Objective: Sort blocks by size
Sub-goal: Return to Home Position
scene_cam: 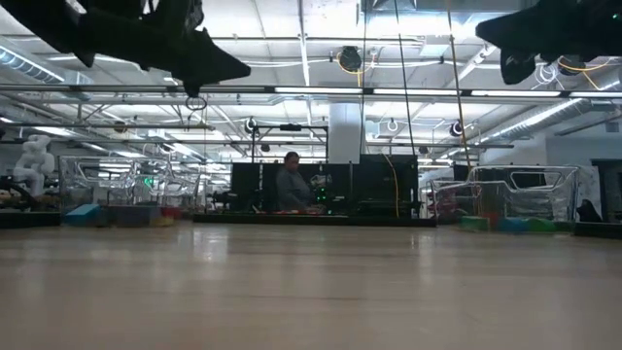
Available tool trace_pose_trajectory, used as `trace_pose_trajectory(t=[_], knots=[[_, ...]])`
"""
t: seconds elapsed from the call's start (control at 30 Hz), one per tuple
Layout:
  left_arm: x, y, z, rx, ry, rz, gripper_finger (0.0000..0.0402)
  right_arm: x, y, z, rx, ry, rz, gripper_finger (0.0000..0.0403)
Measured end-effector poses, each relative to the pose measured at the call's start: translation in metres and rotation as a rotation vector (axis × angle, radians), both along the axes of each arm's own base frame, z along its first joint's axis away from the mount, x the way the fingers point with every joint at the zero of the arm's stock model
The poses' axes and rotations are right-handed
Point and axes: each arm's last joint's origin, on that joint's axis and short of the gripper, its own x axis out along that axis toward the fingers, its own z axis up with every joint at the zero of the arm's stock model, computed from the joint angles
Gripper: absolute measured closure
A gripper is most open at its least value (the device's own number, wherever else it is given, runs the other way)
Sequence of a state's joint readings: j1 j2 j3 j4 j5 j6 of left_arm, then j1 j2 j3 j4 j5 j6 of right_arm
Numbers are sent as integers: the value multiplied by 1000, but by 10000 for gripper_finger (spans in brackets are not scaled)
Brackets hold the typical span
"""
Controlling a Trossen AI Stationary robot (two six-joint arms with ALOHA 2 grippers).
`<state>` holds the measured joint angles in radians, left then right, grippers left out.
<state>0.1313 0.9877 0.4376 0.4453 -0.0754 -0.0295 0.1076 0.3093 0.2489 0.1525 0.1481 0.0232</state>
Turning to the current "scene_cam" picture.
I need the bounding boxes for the black computer case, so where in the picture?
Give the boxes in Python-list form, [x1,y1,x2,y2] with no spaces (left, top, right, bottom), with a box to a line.
[358,154,420,219]

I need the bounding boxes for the black cabinet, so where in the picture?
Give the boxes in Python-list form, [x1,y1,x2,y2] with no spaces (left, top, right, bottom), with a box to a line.
[590,157,622,223]

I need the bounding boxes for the black round ceiling fixture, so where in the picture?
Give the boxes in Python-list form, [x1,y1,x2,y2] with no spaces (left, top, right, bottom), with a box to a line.
[338,45,363,73]

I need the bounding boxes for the green cube block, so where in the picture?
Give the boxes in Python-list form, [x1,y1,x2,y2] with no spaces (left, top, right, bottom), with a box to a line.
[527,217,557,233]
[459,215,490,232]

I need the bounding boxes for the black aluminium table frame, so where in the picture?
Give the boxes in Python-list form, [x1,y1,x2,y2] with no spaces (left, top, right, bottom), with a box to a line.
[0,208,622,240]

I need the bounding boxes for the yellow cable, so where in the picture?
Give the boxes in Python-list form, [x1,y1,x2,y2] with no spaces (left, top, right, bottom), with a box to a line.
[381,154,400,219]

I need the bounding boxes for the white humanoid robot figure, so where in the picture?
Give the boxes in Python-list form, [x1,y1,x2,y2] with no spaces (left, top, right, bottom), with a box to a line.
[12,133,57,198]

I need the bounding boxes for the person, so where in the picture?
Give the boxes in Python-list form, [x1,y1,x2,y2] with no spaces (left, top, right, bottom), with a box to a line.
[275,151,328,215]

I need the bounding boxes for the clear plastic bin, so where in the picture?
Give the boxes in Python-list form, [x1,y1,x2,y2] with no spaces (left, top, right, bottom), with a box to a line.
[427,163,582,232]
[57,155,204,228]

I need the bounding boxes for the blue rectangular bar block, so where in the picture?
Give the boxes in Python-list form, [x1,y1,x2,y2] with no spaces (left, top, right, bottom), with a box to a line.
[62,203,102,228]

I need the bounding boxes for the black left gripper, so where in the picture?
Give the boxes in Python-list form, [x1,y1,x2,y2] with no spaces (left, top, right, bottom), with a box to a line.
[77,0,253,98]

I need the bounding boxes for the navy rectangular bar block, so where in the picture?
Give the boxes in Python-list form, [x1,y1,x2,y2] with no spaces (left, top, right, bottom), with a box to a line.
[102,204,161,228]

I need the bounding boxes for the black partition panels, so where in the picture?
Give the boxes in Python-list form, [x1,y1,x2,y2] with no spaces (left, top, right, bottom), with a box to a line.
[230,161,361,213]

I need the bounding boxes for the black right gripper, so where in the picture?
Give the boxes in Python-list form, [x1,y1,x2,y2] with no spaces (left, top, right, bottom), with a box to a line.
[474,0,606,87]

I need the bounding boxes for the black background rig frame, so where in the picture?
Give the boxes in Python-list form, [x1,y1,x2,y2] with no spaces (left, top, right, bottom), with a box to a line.
[250,123,330,164]

